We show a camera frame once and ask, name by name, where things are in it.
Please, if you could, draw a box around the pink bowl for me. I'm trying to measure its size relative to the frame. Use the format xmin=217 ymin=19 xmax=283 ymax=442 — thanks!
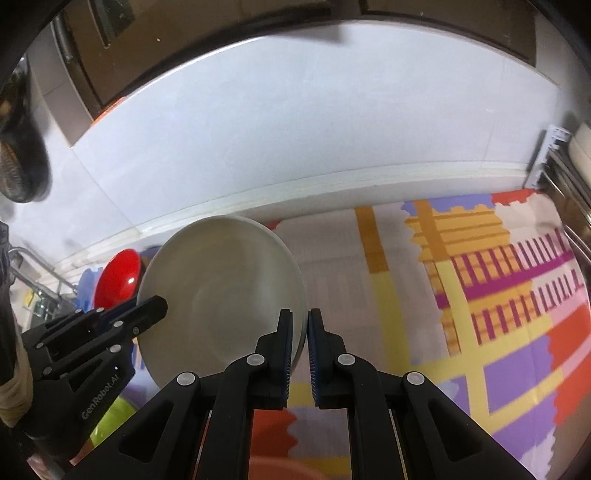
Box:
xmin=249 ymin=455 xmax=324 ymax=480

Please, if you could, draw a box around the dark frying pan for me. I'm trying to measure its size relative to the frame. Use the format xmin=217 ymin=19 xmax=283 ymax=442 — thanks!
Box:
xmin=0 ymin=60 xmax=52 ymax=204

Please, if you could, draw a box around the brown cabinet door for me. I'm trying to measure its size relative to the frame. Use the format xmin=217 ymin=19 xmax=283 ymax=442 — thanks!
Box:
xmin=360 ymin=0 xmax=542 ymax=65
xmin=28 ymin=0 xmax=356 ymax=149

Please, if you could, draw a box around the white bowl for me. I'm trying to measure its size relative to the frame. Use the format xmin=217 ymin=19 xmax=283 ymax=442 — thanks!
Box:
xmin=136 ymin=215 xmax=308 ymax=391

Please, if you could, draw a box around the white plastic rack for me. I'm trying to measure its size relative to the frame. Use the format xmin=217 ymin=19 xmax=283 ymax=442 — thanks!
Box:
xmin=524 ymin=124 xmax=574 ymax=189

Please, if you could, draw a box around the metal pot rack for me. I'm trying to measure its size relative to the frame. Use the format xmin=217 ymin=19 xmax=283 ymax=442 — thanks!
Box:
xmin=545 ymin=124 xmax=591 ymax=261

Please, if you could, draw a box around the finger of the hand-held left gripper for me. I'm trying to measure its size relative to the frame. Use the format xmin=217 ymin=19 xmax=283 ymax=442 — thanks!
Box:
xmin=21 ymin=302 xmax=139 ymax=358
xmin=39 ymin=295 xmax=169 ymax=380

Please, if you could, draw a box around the colourful patterned mat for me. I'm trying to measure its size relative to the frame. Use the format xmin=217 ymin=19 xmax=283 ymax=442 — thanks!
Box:
xmin=120 ymin=191 xmax=591 ymax=480

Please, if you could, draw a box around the green plate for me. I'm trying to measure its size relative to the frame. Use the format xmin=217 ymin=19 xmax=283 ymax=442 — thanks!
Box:
xmin=89 ymin=396 xmax=140 ymax=449

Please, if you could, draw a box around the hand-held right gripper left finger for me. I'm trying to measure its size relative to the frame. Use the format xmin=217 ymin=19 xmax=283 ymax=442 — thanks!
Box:
xmin=60 ymin=308 xmax=296 ymax=480

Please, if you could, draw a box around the red and black bowl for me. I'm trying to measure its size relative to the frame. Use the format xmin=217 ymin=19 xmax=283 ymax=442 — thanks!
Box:
xmin=93 ymin=248 xmax=141 ymax=311

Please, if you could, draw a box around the metal faucet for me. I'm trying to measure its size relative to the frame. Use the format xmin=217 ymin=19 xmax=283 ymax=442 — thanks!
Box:
xmin=8 ymin=246 xmax=63 ymax=298

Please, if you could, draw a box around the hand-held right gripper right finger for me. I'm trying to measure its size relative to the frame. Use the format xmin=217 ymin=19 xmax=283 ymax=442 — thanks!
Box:
xmin=307 ymin=308 xmax=536 ymax=480

